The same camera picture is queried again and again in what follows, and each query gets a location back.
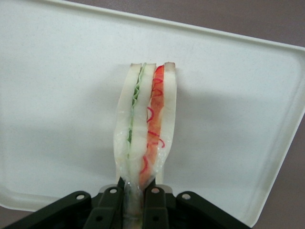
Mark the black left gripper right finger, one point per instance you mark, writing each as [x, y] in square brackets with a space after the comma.
[156, 210]

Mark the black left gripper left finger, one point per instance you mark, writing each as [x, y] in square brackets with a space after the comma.
[104, 210]

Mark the cream plastic tray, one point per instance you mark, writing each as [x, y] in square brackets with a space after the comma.
[59, 95]

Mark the triangle sandwich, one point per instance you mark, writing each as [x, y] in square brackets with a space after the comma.
[145, 119]

